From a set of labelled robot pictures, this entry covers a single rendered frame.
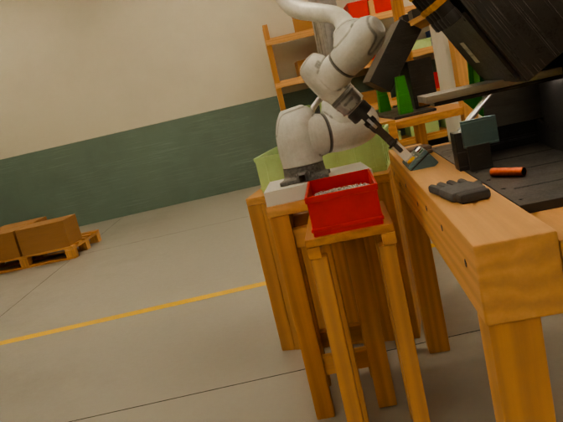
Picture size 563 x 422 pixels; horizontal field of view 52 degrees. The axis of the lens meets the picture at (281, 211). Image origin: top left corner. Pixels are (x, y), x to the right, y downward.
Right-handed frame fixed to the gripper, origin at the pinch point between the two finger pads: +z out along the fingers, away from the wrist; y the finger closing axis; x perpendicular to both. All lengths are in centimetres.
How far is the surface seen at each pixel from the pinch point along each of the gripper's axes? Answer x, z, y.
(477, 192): 5, 9, 59
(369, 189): -13.9, -2.7, 22.4
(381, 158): -8, 9, -78
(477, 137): 16.4, 8.5, 23.3
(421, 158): 2.6, 5.8, 2.2
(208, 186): -234, -66, -671
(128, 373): -179, -8, -86
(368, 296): -46, 31, -16
